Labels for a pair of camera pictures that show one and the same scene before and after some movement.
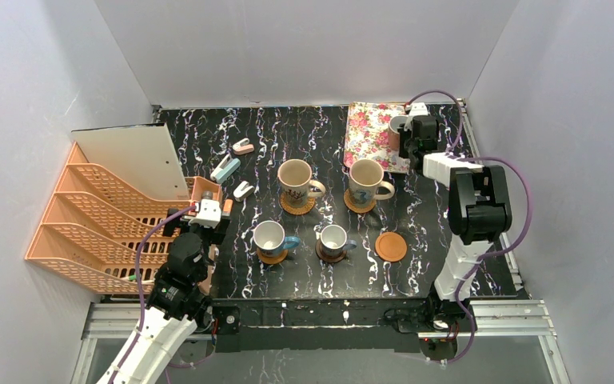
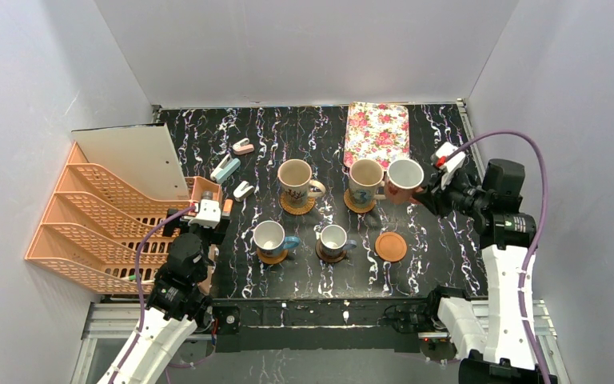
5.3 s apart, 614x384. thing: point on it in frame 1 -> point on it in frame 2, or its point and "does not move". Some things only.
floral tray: [366, 134] does not move
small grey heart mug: [333, 240] does not move
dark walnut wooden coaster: [318, 247] does not move
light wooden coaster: [273, 261] does not move
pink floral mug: [393, 134] -> [403, 176]
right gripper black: [407, 140] -> [433, 193]
